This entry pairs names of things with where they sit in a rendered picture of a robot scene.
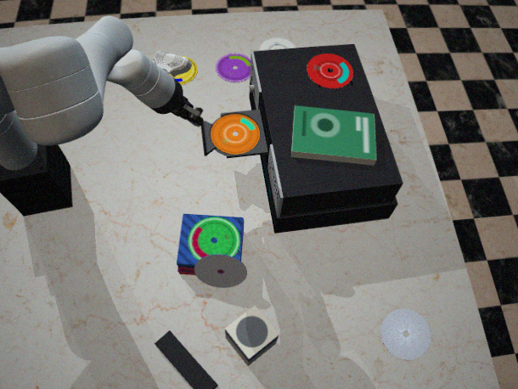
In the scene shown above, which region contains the orange cd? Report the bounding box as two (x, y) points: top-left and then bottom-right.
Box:
(211, 114), (260, 155)

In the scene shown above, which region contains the purple cd with green arc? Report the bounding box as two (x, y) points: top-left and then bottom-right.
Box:
(216, 54), (251, 82)

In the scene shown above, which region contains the silver cd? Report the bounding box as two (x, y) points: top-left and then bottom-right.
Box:
(380, 309), (431, 360)

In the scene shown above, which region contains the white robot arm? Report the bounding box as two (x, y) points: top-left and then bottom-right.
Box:
(0, 16), (192, 170)

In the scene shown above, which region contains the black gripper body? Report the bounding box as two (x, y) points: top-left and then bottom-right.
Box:
(151, 78), (191, 115)

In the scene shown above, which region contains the red disc with centre hole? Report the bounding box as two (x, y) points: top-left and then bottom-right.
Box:
(307, 54), (353, 88)

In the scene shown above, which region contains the black rectangular bar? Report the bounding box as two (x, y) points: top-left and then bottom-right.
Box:
(155, 330), (218, 389)

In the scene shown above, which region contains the yellow cd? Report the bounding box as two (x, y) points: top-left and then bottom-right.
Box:
(170, 57), (198, 85)

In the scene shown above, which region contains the white cd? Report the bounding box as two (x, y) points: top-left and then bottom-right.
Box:
(259, 37), (296, 51)

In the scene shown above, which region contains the grey disc with centre hole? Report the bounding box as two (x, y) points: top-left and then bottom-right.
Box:
(194, 254), (247, 288)

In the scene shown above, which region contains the green cd with red label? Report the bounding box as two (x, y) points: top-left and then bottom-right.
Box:
(188, 217), (240, 261)

